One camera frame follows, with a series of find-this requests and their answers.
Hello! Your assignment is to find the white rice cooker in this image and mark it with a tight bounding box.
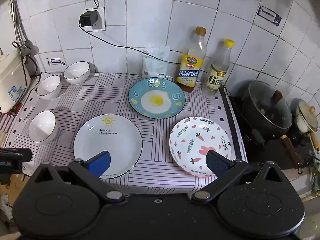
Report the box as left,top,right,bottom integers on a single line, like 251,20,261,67
0,49,32,113

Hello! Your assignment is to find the clear vinegar bottle yellow cap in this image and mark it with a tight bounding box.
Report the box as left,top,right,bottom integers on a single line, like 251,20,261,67
203,39,235,97

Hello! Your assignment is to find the black power adapter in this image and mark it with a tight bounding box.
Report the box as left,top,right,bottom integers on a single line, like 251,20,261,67
79,10,99,28

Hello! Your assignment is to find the cream pot lid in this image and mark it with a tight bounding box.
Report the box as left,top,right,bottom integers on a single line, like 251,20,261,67
298,99,320,133

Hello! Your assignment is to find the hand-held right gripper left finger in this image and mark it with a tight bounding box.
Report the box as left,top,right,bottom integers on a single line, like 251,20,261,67
32,151,126,204

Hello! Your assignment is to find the blue and white wall sticker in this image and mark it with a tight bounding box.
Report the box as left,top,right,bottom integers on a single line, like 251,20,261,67
257,5,282,27

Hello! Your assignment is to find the white bowl with dark rim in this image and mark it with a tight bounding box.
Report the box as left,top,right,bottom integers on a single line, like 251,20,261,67
36,75,62,100
63,61,91,85
28,110,59,145

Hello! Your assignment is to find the striped table cover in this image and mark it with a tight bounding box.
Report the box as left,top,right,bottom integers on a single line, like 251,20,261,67
0,72,248,196

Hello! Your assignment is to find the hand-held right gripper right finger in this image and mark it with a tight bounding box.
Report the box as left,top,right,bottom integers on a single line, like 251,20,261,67
191,150,286,204

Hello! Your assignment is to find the cooking wine bottle yellow label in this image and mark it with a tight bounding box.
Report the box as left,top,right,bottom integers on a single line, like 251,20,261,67
176,26,207,94

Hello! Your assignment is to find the hanging metal ladle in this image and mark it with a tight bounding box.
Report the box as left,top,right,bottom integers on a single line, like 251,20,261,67
9,0,38,56

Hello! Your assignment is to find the white plastic seasoning bag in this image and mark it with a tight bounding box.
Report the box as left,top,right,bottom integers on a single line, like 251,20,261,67
142,43,171,79

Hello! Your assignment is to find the white plate with sun print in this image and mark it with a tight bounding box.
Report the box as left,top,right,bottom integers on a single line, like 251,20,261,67
73,114,143,180

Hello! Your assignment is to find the white wall socket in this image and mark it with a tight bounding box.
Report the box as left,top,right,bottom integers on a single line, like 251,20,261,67
84,7,106,32

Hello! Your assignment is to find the black adapter cable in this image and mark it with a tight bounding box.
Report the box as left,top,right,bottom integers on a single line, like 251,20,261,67
78,22,216,61

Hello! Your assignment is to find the black rice cooker cable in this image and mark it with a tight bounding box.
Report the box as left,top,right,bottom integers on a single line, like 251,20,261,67
12,41,38,77

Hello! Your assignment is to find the black gas stove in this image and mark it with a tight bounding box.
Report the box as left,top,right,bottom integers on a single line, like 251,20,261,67
220,87,320,181

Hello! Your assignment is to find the small cream enamel pot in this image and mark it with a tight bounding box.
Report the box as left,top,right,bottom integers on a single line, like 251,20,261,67
296,99,320,155

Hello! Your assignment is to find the pink carrot print plate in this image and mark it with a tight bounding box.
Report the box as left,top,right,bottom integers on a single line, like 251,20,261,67
169,116,235,179

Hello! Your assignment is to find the black wok with wooden handle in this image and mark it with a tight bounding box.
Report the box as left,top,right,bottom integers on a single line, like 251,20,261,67
241,80,305,170

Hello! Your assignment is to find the glass wok lid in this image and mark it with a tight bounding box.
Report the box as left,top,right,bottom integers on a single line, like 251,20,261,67
243,81,292,131

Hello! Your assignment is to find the blue plate with egg print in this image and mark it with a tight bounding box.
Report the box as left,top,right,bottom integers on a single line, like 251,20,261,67
128,77,186,120

